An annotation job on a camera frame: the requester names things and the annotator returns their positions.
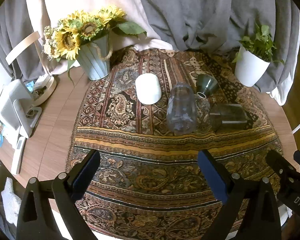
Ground white cup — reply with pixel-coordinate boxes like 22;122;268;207
135;73;162;105

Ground white remote control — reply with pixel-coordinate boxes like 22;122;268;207
11;136;27;175

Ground white plant pot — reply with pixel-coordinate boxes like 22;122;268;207
234;45;271;87

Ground pale blue tin bucket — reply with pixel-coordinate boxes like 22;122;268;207
76;34;113;80

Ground small dark green cup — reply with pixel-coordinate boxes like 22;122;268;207
195;74;221;98

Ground dark smoky glass cup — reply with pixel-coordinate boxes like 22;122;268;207
209;103;248;133

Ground white standing device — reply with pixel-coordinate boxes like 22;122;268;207
0;79;42;139

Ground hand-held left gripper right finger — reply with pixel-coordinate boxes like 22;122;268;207
197;149;282;240

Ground patterned paisley tablecloth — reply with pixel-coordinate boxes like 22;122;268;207
66;47;284;240

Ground sunflower bouquet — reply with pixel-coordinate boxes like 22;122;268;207
42;5;147;85

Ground pale pink cloth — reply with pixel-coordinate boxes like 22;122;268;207
24;0;177;75

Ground white knitted cloth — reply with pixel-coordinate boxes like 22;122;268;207
1;177;22;225

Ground green leafy plant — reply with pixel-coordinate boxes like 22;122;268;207
232;23;285;65

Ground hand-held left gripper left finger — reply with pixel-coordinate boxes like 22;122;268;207
16;150;102;240

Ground clear plastic cup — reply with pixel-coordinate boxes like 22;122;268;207
166;82;198;134

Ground grey curtain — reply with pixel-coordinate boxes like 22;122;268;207
0;0;300;94

